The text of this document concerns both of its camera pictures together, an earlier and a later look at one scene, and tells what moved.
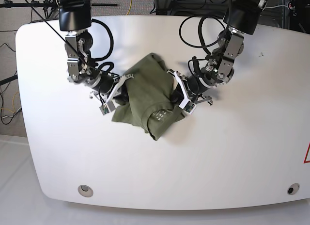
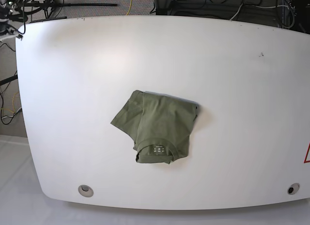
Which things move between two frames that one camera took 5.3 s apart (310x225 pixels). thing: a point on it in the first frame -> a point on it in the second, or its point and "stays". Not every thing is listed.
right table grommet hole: (293, 188) stays
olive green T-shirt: (149, 104) -> (161, 126)
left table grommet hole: (85, 190) stays
